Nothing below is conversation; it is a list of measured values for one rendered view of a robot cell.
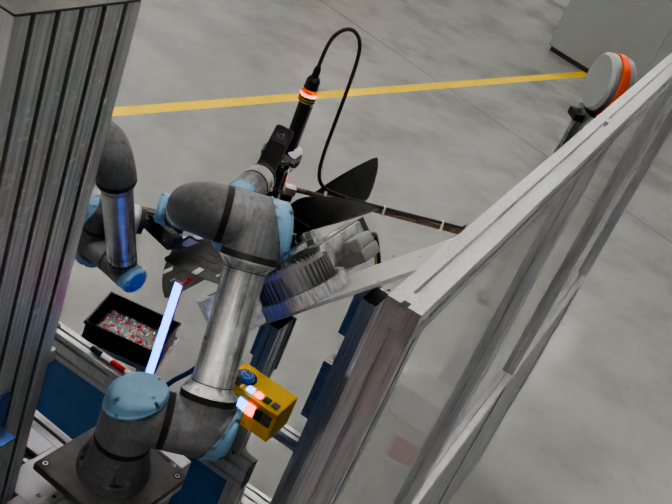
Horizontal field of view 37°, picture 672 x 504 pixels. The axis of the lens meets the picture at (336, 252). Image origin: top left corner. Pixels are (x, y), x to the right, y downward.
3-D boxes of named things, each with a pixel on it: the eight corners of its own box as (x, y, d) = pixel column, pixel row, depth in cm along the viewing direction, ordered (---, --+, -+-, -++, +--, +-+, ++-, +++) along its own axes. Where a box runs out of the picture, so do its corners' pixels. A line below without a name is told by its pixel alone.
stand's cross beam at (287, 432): (301, 446, 306) (306, 437, 304) (295, 452, 303) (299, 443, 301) (252, 413, 311) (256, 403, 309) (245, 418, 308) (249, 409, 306)
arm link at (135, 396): (99, 408, 204) (114, 358, 198) (163, 423, 207) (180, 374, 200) (88, 449, 194) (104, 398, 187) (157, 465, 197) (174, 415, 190)
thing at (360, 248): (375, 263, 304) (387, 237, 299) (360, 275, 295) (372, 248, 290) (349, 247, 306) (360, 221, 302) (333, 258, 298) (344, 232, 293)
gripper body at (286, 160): (259, 171, 254) (240, 188, 243) (269, 142, 249) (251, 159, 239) (286, 185, 253) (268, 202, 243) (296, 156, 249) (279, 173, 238)
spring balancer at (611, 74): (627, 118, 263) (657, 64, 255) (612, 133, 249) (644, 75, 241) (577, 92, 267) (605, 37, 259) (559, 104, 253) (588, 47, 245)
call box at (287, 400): (285, 428, 245) (299, 396, 240) (264, 447, 237) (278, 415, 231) (233, 392, 249) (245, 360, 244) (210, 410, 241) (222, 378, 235)
